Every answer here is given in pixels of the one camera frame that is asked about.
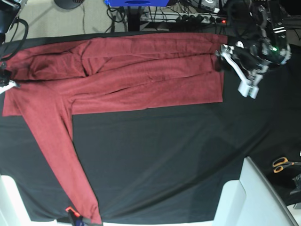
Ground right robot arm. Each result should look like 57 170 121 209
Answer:
0 0 29 94

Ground black table cloth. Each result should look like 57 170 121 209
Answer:
0 46 301 224

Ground orange and blue clamp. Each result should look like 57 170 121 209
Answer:
65 207 85 226

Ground black round base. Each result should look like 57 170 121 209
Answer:
54 0 84 10

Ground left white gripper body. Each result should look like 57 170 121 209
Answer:
215 41 268 98

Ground blue plastic box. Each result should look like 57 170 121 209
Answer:
104 0 169 7

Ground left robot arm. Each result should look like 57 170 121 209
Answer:
216 0 291 99

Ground white power strip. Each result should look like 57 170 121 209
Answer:
181 14 233 25

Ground black stand post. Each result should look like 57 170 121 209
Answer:
125 6 143 32

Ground yellow-handled scissors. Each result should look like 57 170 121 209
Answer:
272 157 301 173

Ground red long-sleeve T-shirt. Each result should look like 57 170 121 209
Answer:
2 33 228 224

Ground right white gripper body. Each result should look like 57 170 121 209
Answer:
0 81 20 94

